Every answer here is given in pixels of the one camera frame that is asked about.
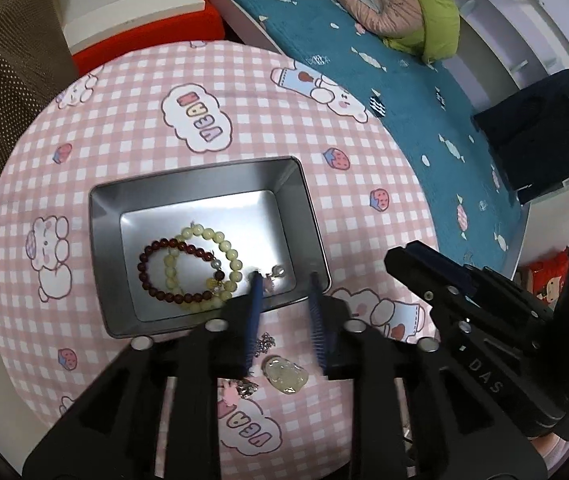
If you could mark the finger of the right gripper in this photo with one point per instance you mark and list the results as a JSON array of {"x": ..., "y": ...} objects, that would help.
[
  {"x": 448, "y": 269},
  {"x": 416, "y": 276}
]

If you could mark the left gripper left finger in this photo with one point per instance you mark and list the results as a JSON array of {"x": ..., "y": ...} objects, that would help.
[{"x": 253, "y": 312}]

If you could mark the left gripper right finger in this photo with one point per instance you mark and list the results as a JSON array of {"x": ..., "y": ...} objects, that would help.
[{"x": 319, "y": 338}]

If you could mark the small pink charm earring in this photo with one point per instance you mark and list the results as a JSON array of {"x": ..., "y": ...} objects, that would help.
[{"x": 277, "y": 273}]

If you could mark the pale jade pendant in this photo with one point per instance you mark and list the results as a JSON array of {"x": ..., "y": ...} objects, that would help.
[{"x": 284, "y": 375}]

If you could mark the silver chain jewelry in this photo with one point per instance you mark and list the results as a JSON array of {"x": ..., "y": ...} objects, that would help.
[{"x": 264, "y": 343}]

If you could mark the pink charm keychain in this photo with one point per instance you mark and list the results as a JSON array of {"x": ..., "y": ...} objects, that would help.
[{"x": 233, "y": 390}]

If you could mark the grey metal tin box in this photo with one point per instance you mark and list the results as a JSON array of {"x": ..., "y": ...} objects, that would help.
[{"x": 261, "y": 209}]

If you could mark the teal bed sheet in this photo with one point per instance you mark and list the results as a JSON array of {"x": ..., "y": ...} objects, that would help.
[{"x": 477, "y": 218}]

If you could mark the dark hanging jacket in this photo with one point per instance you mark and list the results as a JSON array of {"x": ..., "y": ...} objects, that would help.
[{"x": 529, "y": 135}]

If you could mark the pink checked tablecloth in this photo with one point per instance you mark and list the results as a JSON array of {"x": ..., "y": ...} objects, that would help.
[{"x": 177, "y": 107}]

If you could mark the pink quilted jacket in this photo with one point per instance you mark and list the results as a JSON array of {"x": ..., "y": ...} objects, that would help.
[{"x": 395, "y": 19}]

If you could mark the red storage bench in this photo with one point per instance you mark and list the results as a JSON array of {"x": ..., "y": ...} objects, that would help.
[{"x": 206, "y": 25}]

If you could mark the white board on bench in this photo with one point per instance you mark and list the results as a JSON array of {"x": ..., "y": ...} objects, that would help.
[{"x": 114, "y": 18}]

